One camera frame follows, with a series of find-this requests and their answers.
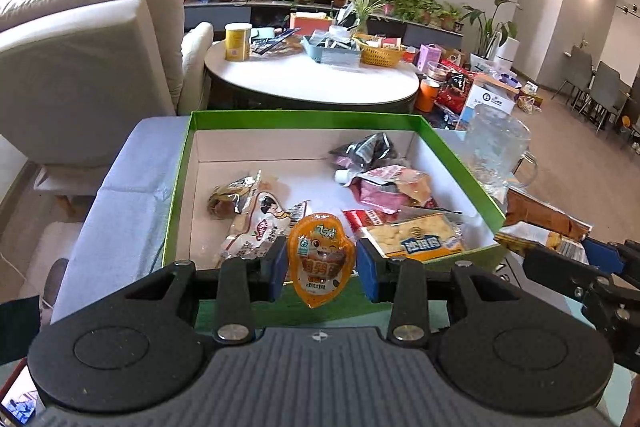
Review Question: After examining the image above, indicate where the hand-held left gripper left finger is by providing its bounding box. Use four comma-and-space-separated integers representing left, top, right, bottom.
122, 237, 290, 347

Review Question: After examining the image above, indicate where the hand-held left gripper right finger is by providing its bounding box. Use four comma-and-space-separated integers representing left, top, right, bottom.
355, 237, 522, 348

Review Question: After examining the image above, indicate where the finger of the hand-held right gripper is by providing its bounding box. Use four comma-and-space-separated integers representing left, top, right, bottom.
522, 244, 640, 368
582, 237, 640, 280

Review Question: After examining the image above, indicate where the orange jelly cup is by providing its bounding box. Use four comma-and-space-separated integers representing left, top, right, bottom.
287, 213, 357, 310

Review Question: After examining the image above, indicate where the yellow white snack packet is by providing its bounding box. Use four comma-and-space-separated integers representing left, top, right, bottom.
495, 222, 588, 258

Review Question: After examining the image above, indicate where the green cardboard box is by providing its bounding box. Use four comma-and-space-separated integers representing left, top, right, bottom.
161, 109, 507, 275

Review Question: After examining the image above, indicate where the person's right forearm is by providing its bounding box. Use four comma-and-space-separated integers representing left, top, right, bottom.
620, 374, 640, 427

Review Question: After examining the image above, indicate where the white printed snack packet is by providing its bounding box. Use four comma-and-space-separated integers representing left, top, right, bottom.
215, 192, 302, 269

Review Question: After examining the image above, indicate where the red snack packet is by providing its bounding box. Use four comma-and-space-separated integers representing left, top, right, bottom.
342, 207, 401, 230

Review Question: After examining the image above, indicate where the yellow cracker packet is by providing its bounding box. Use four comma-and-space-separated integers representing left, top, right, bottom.
360, 212, 466, 263

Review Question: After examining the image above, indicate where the orange chip bag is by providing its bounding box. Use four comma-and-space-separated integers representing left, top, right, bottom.
505, 187, 591, 243

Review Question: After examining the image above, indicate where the pink spouted pouch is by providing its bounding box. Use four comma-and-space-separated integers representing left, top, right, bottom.
334, 165, 433, 212

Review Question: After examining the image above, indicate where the brown snack packet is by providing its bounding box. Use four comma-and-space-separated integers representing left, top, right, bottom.
207, 172, 278, 221

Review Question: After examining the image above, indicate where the black silver snack packet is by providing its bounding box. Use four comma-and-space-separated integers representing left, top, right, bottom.
328, 133, 411, 170

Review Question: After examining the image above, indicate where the clear glass mug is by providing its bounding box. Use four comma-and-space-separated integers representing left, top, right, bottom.
465, 104, 540, 190

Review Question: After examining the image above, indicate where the grey dining chair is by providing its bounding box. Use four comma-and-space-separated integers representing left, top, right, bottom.
552, 46, 593, 108
580, 62, 627, 134

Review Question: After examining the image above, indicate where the grey-blue blanket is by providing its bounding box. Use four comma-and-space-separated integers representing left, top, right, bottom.
50, 114, 193, 323

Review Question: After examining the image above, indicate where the white box blue print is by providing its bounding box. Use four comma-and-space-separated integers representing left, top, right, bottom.
457, 74, 521, 128

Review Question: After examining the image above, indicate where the round white table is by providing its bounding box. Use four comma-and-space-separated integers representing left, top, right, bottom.
204, 38, 420, 110

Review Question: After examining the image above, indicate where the red snack bag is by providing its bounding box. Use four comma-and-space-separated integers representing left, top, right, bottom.
435, 62, 476, 114

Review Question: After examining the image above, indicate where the wicker basket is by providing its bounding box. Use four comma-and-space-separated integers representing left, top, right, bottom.
359, 38, 406, 66

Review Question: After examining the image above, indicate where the blue plastic basket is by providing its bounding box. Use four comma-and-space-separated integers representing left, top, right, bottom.
302, 34, 362, 66

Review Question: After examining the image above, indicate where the pink box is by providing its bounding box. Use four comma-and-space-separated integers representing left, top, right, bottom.
417, 44, 443, 75

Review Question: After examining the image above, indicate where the large leafy plant white pot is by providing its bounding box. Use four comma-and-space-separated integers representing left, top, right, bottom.
460, 0, 523, 68

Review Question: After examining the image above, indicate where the dark snack packet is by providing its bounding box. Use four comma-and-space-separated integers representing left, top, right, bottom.
250, 27, 303, 56

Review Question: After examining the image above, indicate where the yellow canister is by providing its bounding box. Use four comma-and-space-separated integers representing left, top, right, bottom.
224, 23, 253, 62

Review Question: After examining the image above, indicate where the orange box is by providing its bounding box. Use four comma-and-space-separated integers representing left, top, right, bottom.
289, 12, 333, 32

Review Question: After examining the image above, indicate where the dark grey television cabinet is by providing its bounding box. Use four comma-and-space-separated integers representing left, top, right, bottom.
184, 1, 463, 50

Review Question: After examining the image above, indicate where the spider plant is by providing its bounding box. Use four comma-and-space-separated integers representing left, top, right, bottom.
345, 0, 391, 35

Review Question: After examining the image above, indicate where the dark cloth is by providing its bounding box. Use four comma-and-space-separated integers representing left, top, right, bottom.
0, 296, 41, 364

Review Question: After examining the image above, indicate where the cream sofa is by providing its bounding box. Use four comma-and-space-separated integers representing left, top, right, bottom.
0, 0, 214, 168

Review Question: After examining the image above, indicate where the smartphone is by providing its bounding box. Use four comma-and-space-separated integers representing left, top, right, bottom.
0, 357, 38, 426

